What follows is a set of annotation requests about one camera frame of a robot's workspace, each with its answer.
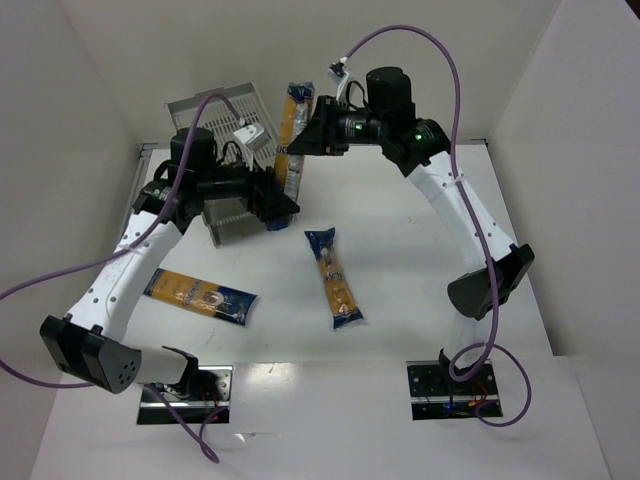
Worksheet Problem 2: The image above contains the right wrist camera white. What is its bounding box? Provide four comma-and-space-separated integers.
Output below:
327, 56, 350, 84

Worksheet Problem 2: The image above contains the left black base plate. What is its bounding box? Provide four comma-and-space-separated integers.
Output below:
136, 365, 234, 425

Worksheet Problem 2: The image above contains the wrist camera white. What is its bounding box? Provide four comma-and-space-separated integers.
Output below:
233, 123, 269, 166
327, 56, 350, 84

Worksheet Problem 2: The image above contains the pasta bag blue-yellow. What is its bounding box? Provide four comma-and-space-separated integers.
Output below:
143, 268, 258, 326
266, 81, 318, 232
304, 227, 364, 330

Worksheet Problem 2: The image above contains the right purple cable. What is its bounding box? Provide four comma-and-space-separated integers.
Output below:
344, 25, 534, 429

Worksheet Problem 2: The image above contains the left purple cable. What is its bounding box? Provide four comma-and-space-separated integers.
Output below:
0, 93, 251, 464

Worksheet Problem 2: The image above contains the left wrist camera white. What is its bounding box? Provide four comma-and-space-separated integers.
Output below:
233, 123, 269, 166

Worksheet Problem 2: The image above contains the grey three-tier tray shelf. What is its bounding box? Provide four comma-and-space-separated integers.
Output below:
168, 82, 300, 247

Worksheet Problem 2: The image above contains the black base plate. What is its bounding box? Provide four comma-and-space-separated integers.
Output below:
406, 361, 503, 421
136, 365, 234, 425

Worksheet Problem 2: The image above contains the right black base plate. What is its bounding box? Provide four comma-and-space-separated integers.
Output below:
406, 361, 503, 421

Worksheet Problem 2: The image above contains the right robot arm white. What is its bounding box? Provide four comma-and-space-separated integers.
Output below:
287, 61, 534, 381

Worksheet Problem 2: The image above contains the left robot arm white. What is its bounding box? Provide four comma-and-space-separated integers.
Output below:
40, 123, 299, 394

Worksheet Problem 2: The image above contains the purple cable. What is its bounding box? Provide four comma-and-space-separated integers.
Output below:
344, 25, 534, 429
0, 93, 251, 464

